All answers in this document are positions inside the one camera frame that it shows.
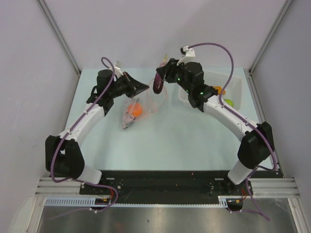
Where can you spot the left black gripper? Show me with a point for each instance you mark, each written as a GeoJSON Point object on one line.
{"type": "Point", "coordinates": [134, 87]}

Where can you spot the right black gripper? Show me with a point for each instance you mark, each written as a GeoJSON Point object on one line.
{"type": "Point", "coordinates": [168, 70]}

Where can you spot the purple toy eggplant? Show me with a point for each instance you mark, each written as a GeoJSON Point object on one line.
{"type": "Point", "coordinates": [158, 83]}

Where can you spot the clear zip top bag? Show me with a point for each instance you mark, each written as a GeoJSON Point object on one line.
{"type": "Point", "coordinates": [150, 102]}

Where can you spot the orange toy tangerine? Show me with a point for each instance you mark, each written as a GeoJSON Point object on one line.
{"type": "Point", "coordinates": [135, 109]}

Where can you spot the grey toy fish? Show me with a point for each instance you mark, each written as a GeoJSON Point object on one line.
{"type": "Point", "coordinates": [127, 120]}

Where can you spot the green toy apple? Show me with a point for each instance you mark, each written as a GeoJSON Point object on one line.
{"type": "Point", "coordinates": [229, 102]}

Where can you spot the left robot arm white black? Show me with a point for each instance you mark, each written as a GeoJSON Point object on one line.
{"type": "Point", "coordinates": [63, 155]}

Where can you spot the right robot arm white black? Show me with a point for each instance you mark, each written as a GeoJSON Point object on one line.
{"type": "Point", "coordinates": [256, 139]}

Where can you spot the orange toy fruit segments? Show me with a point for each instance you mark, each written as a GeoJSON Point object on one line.
{"type": "Point", "coordinates": [219, 90]}

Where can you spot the white plastic basket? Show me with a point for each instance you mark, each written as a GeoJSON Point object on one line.
{"type": "Point", "coordinates": [234, 89]}

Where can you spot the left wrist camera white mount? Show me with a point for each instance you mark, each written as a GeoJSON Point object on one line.
{"type": "Point", "coordinates": [116, 68]}

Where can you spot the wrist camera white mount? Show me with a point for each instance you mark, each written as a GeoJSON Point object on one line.
{"type": "Point", "coordinates": [116, 68]}
{"type": "Point", "coordinates": [188, 54]}

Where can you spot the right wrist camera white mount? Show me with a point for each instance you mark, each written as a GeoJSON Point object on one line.
{"type": "Point", "coordinates": [188, 54]}

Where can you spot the right aluminium side rail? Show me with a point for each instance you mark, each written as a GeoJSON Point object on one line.
{"type": "Point", "coordinates": [260, 111]}

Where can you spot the left aluminium corner post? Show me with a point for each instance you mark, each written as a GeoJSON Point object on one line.
{"type": "Point", "coordinates": [58, 35]}

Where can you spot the aluminium corner post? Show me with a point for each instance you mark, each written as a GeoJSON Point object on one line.
{"type": "Point", "coordinates": [272, 32]}
{"type": "Point", "coordinates": [58, 35]}

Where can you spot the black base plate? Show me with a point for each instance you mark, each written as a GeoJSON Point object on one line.
{"type": "Point", "coordinates": [166, 187]}

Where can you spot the aluminium front rail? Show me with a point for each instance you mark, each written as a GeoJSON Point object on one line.
{"type": "Point", "coordinates": [67, 194]}

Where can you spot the right aluminium corner post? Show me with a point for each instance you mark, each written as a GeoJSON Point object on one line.
{"type": "Point", "coordinates": [272, 32]}

